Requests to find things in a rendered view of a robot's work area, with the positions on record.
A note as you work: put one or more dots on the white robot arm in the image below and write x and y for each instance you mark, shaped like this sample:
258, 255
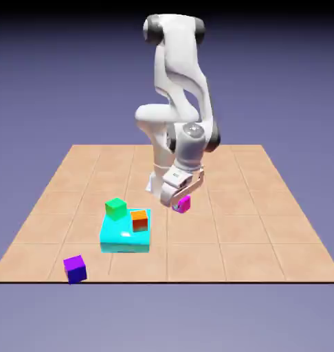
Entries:
180, 82

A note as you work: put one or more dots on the small green cube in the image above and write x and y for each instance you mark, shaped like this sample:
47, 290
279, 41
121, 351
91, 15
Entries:
116, 209

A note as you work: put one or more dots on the small purple cube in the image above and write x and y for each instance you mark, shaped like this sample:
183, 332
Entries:
75, 269

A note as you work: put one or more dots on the large cyan box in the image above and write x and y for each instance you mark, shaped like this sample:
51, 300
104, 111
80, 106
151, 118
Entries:
124, 236

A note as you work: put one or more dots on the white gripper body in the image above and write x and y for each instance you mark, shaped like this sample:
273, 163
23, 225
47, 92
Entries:
180, 189

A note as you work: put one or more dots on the small orange cube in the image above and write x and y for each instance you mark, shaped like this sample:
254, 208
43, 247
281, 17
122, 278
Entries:
139, 220

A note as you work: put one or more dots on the small magenta cube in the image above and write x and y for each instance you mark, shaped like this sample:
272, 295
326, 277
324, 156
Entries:
183, 205

